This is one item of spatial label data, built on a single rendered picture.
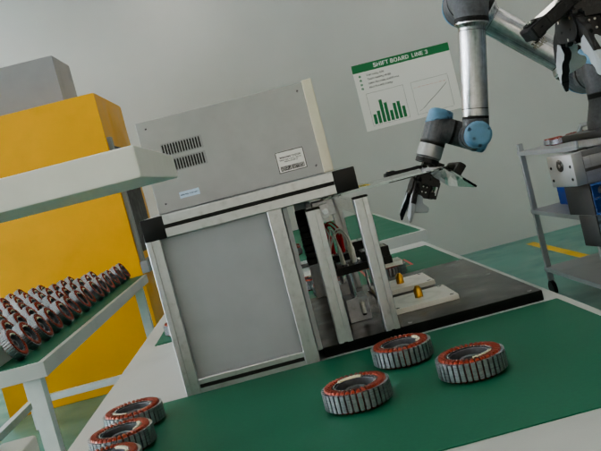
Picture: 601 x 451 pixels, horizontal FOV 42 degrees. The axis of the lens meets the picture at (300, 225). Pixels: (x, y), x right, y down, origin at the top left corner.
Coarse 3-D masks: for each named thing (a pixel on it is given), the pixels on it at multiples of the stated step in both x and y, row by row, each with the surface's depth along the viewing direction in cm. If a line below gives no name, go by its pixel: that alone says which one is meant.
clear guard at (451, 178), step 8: (424, 168) 184; (432, 168) 173; (440, 168) 168; (448, 168) 168; (392, 176) 185; (400, 176) 174; (408, 176) 168; (440, 176) 184; (448, 176) 177; (456, 176) 170; (360, 184) 185; (376, 184) 167; (448, 184) 190; (456, 184) 182; (464, 184) 174; (472, 184) 168; (344, 192) 167
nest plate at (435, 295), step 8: (432, 288) 189; (440, 288) 186; (448, 288) 184; (400, 296) 189; (408, 296) 187; (424, 296) 182; (432, 296) 179; (440, 296) 177; (448, 296) 176; (456, 296) 176; (400, 304) 180; (408, 304) 177; (416, 304) 175; (424, 304) 176; (432, 304) 176; (400, 312) 175
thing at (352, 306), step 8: (344, 296) 184; (352, 296) 180; (360, 296) 179; (344, 304) 184; (352, 304) 178; (368, 304) 179; (352, 312) 179; (360, 312) 179; (368, 312) 179; (352, 320) 179; (360, 320) 179
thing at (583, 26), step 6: (582, 18) 142; (582, 24) 141; (588, 24) 141; (582, 30) 141; (588, 30) 140; (588, 36) 140; (594, 36) 140; (588, 42) 140; (594, 42) 139; (594, 48) 139; (600, 48) 139
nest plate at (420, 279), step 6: (414, 276) 212; (420, 276) 210; (426, 276) 208; (390, 282) 212; (396, 282) 210; (408, 282) 205; (414, 282) 203; (420, 282) 201; (426, 282) 200; (432, 282) 200; (372, 288) 210; (396, 288) 201; (402, 288) 200; (408, 288) 200
